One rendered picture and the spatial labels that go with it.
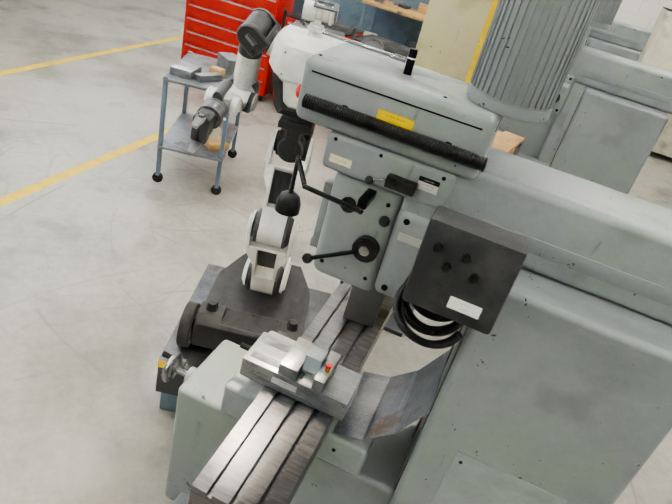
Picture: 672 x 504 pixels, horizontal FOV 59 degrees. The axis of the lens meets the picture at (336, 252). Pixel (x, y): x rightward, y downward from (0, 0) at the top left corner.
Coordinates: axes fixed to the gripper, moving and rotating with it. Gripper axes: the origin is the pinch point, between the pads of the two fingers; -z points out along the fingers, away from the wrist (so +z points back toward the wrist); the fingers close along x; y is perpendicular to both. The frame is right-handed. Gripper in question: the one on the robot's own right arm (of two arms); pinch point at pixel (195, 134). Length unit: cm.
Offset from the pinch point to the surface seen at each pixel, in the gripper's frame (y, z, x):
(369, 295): 74, -8, -32
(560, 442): 123, -65, 7
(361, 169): 53, -32, 36
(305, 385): 62, -55, -28
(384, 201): 61, -33, 31
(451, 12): 70, 151, 9
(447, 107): 65, -30, 59
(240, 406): 46, -57, -51
